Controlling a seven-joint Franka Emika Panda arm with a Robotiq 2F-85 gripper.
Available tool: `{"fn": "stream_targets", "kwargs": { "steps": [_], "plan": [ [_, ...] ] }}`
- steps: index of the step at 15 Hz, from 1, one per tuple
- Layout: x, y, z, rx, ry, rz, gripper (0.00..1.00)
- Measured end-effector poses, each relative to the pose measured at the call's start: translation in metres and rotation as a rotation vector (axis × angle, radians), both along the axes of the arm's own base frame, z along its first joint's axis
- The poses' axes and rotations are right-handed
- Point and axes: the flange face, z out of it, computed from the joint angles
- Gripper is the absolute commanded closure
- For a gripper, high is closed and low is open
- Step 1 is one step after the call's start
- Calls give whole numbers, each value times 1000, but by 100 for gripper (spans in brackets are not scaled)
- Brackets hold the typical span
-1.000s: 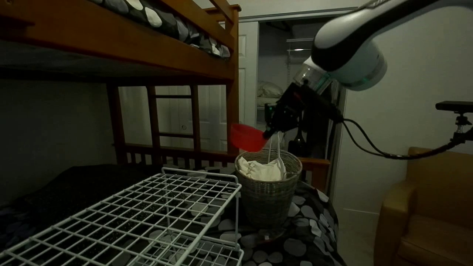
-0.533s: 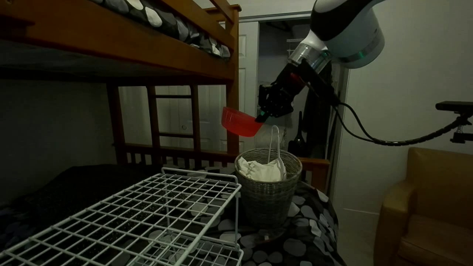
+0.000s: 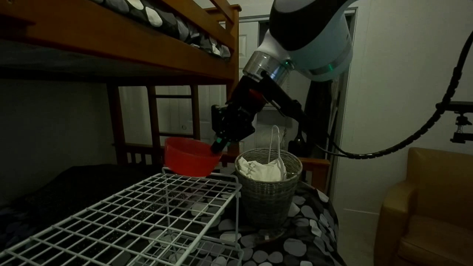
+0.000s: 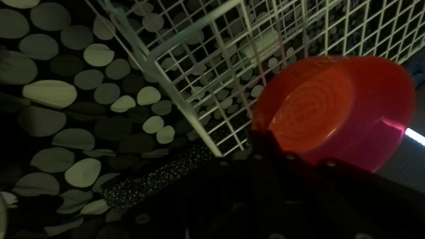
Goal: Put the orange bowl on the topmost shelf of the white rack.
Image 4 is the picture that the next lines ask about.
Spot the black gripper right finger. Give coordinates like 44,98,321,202
317,157,425,239

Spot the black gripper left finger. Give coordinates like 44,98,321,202
246,131,313,239

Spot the orange plastic bowl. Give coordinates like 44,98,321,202
250,54,418,174

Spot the black bedspread with grey spots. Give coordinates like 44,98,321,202
0,0,425,239

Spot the white wire rack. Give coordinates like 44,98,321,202
85,0,425,159

